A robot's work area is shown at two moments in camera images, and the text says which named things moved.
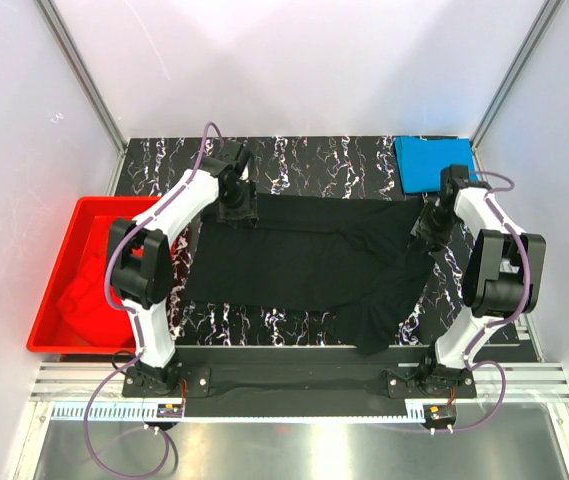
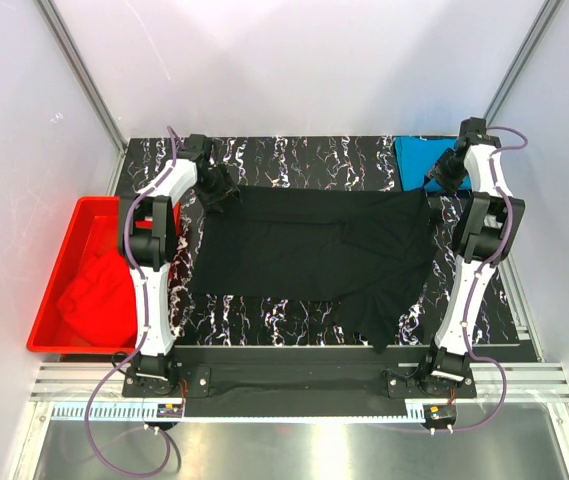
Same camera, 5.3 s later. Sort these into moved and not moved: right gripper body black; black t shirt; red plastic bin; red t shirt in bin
Moved: right gripper body black
Not moved: red t shirt in bin; red plastic bin; black t shirt
